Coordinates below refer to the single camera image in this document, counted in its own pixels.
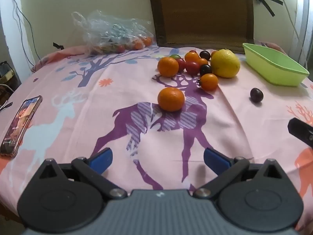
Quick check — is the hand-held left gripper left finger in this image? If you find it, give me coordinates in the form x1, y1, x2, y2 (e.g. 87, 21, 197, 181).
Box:
32, 147, 128, 199

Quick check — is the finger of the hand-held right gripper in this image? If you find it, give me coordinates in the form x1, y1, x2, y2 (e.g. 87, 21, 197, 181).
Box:
287, 117, 313, 150

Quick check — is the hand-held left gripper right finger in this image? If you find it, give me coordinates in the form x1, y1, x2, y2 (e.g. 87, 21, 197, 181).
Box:
193, 147, 285, 199

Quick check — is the green plastic basin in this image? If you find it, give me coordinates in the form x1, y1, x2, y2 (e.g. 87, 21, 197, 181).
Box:
243, 43, 310, 87

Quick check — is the tangerine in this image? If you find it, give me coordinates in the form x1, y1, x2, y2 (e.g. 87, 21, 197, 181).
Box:
157, 87, 185, 112
157, 57, 179, 77

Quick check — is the orange cherry tomato with stem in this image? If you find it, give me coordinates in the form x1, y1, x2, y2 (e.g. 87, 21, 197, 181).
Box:
197, 73, 219, 91

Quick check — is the red cherry tomato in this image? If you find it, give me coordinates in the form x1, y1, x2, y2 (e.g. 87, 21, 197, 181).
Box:
176, 58, 186, 73
185, 61, 200, 75

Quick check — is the yellow lemon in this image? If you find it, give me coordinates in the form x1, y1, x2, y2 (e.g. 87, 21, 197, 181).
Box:
211, 49, 241, 78

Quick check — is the pink printed bedsheet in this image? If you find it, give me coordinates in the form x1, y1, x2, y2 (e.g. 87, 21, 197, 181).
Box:
0, 40, 313, 235

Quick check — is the smartphone in clear case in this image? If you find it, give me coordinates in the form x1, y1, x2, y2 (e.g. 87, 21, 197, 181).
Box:
0, 95, 43, 157

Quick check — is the frosted glass window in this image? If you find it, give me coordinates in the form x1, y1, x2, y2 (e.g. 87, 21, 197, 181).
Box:
295, 0, 313, 71

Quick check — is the clear plastic bag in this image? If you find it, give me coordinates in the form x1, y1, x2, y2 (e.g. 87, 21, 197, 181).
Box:
72, 10, 154, 55

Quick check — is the brown woven chair back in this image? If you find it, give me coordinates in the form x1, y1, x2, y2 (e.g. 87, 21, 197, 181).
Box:
146, 0, 255, 51

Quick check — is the black wall cable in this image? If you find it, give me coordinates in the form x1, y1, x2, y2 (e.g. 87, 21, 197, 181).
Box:
9, 0, 41, 66

